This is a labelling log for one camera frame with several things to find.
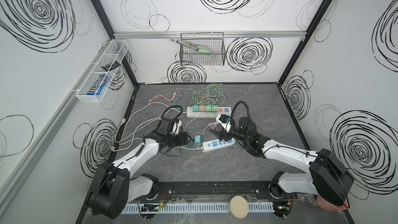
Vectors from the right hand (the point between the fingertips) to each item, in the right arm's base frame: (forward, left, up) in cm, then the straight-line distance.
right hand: (214, 122), depth 79 cm
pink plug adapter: (+17, +7, -10) cm, 20 cm away
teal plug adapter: (+17, +11, -11) cm, 23 cm away
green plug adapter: (+17, -2, -11) cm, 21 cm away
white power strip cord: (+16, +51, -16) cm, 56 cm away
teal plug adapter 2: (-2, +8, -15) cm, 17 cm away
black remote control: (+23, +52, +19) cm, 60 cm away
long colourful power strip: (+18, -6, -14) cm, 24 cm away
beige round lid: (-34, -10, -11) cm, 37 cm away
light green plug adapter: (+17, +3, -11) cm, 20 cm away
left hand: (-4, +13, -11) cm, 18 cm away
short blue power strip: (-5, 0, -15) cm, 16 cm away
